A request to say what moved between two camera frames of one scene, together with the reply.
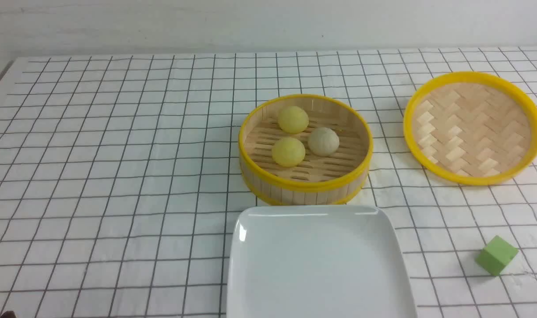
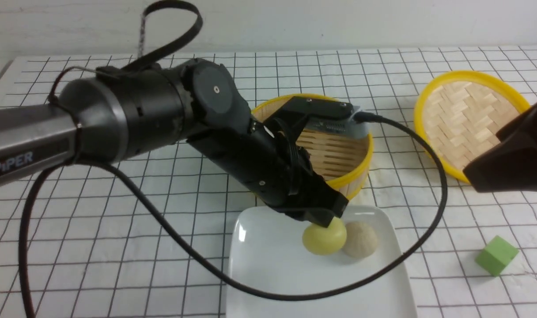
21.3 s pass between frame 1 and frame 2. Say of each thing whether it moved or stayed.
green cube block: stayed
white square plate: stayed
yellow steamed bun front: moved
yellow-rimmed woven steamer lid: stayed
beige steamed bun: moved
